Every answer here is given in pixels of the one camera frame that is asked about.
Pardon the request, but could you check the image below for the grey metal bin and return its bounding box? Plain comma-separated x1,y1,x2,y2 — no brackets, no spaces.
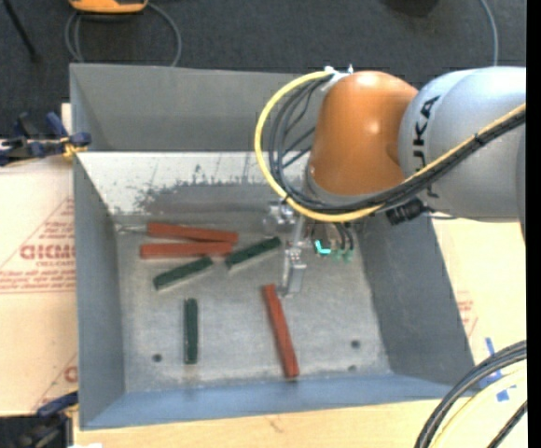
68,63,478,431

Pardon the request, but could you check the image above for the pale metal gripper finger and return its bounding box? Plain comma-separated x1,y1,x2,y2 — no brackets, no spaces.
292,259,308,295
279,247,297,299

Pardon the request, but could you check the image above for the red-brown flat block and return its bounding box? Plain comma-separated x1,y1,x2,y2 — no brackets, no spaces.
146,221,240,245
260,283,301,380
139,241,234,260

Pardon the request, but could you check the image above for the dark green flat block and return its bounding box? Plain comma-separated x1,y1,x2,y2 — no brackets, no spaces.
152,255,216,292
224,235,283,271
182,297,201,366

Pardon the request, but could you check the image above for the black cylinder on white bracket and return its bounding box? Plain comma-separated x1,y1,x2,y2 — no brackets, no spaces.
384,199,459,227

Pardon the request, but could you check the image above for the brown cardboard board red print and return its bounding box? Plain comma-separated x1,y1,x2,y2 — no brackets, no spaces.
0,154,527,420

